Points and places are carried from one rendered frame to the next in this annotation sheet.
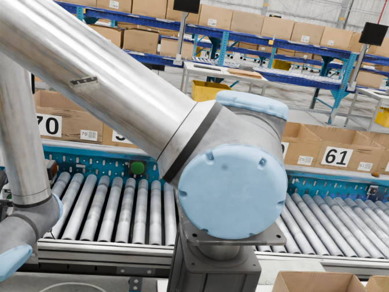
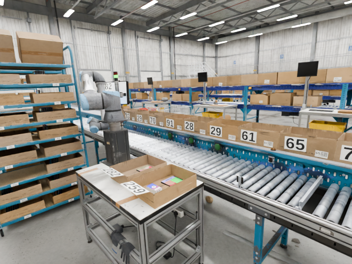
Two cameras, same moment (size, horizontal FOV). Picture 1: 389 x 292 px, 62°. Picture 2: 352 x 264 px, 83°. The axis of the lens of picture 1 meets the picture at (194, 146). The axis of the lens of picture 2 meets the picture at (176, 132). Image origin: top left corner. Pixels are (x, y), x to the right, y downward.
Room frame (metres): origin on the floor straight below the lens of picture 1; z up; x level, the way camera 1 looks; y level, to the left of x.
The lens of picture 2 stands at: (0.14, -1.98, 1.47)
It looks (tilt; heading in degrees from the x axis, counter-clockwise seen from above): 13 degrees down; 58
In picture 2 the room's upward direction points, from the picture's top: 2 degrees counter-clockwise
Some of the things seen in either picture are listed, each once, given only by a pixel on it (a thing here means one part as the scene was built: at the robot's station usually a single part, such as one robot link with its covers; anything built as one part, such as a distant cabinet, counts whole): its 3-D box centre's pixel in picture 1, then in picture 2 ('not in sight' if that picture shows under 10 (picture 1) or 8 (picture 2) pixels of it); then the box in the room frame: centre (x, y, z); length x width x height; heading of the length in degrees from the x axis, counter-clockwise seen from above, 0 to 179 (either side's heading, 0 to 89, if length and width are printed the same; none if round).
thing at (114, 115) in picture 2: not in sight; (113, 114); (0.64, -0.10, 1.22); 0.19 x 0.19 x 0.10
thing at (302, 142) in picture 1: (276, 141); (229, 129); (1.80, -0.47, 0.96); 0.39 x 0.29 x 0.17; 100
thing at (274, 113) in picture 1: (243, 136); (110, 99); (0.63, -0.10, 1.36); 0.17 x 0.15 x 0.18; 172
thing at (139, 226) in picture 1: (141, 210); (157, 146); (1.22, 0.19, 0.72); 0.52 x 0.05 x 0.05; 10
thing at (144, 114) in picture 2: not in sight; (149, 117); (1.53, 1.07, 0.96); 0.39 x 0.29 x 0.17; 99
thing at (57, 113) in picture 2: not in sight; (54, 113); (0.18, 0.80, 1.19); 0.40 x 0.30 x 0.10; 10
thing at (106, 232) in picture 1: (112, 207); (151, 144); (1.20, 0.32, 0.72); 0.52 x 0.05 x 0.05; 10
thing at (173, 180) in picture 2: not in sight; (176, 183); (0.84, -0.84, 0.76); 0.19 x 0.14 x 0.02; 102
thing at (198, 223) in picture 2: not in sight; (137, 217); (0.64, -0.51, 0.36); 1.00 x 0.58 x 0.72; 102
